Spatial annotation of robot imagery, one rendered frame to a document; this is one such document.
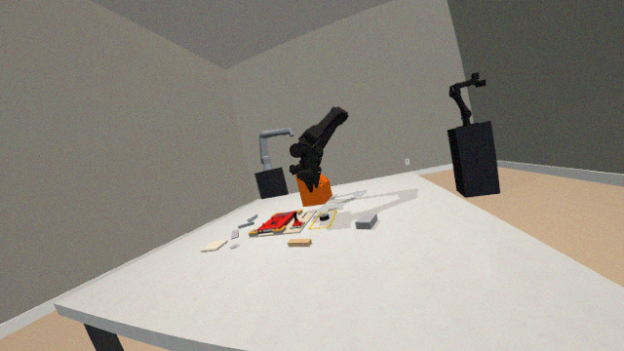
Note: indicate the cream square patch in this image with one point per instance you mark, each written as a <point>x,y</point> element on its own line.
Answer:
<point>213,246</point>

